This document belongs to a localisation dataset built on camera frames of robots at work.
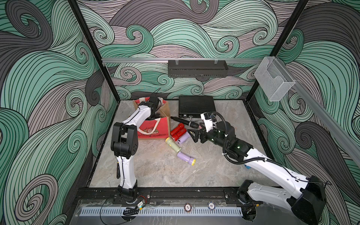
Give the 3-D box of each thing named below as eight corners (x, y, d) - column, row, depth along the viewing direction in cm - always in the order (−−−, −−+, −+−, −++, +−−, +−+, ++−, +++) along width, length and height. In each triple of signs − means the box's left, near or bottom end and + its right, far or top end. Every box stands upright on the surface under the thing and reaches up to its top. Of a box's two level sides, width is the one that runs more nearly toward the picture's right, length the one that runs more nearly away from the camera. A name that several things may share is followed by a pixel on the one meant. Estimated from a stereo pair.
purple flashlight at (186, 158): (176, 156, 90) (176, 154, 87) (179, 152, 92) (180, 149, 89) (192, 167, 85) (193, 165, 82) (195, 162, 87) (196, 160, 84)
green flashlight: (164, 141, 96) (164, 139, 94) (168, 138, 98) (168, 136, 96) (177, 153, 90) (177, 152, 88) (181, 149, 92) (181, 148, 90)
